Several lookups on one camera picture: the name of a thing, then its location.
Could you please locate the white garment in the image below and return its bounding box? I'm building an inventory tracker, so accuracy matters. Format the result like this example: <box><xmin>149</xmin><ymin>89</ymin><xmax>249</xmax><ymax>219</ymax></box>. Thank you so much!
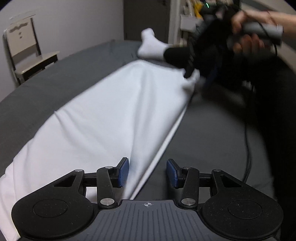
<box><xmin>1</xmin><ymin>60</ymin><xmax>200</xmax><ymax>240</ymax></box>

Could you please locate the bare right forearm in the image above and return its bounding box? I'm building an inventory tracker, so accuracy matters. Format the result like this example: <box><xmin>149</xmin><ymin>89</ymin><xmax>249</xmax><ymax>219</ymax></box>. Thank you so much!
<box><xmin>268</xmin><ymin>11</ymin><xmax>296</xmax><ymax>39</ymax></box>

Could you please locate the bare right hand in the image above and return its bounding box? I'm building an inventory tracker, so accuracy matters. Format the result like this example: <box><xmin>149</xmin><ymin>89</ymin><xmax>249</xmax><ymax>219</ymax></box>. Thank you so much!
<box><xmin>231</xmin><ymin>10</ymin><xmax>277</xmax><ymax>55</ymax></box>

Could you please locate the white shelf unit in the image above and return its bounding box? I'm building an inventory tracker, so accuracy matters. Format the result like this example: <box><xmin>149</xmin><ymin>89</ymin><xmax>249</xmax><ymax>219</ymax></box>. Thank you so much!
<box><xmin>168</xmin><ymin>0</ymin><xmax>203</xmax><ymax>45</ymax></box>

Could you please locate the white sock foot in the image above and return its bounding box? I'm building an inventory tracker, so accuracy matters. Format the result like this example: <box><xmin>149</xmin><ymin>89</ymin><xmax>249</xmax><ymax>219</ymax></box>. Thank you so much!
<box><xmin>137</xmin><ymin>28</ymin><xmax>173</xmax><ymax>61</ymax></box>

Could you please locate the dark brown door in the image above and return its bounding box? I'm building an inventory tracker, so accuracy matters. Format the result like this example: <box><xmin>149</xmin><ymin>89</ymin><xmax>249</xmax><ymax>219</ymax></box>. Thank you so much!
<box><xmin>123</xmin><ymin>0</ymin><xmax>171</xmax><ymax>43</ymax></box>

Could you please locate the beige wooden chair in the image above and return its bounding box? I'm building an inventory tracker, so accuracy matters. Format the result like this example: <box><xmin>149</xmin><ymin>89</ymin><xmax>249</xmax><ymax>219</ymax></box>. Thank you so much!
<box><xmin>3</xmin><ymin>16</ymin><xmax>59</xmax><ymax>85</ymax></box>

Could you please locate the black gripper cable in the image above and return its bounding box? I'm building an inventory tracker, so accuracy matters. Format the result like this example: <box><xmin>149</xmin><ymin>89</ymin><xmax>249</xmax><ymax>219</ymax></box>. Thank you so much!
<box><xmin>240</xmin><ymin>41</ymin><xmax>278</xmax><ymax>182</ymax></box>

